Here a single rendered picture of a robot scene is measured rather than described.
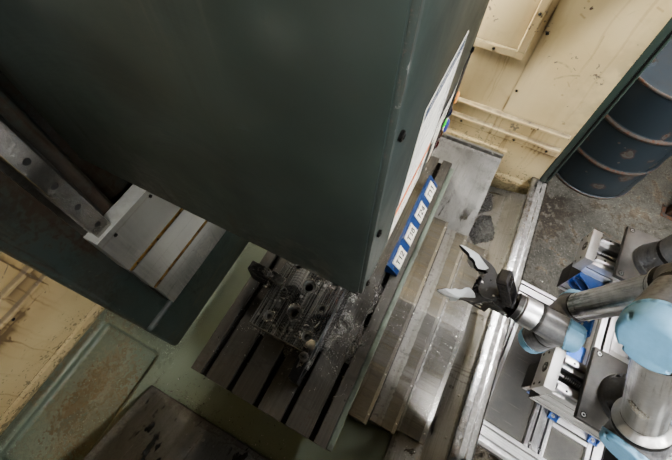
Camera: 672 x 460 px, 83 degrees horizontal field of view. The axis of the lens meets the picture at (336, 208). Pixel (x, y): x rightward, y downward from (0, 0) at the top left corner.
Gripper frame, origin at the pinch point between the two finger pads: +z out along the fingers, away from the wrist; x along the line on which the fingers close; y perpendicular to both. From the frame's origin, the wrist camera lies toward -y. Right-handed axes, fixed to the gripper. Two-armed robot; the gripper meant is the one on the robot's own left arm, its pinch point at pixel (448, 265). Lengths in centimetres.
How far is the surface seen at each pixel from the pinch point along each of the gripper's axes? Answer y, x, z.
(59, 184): -31, -41, 75
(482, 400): 50, -14, -32
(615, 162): 94, 167, -66
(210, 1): -78, -31, 28
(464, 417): 50, -22, -29
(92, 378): 72, -84, 97
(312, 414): 40, -48, 14
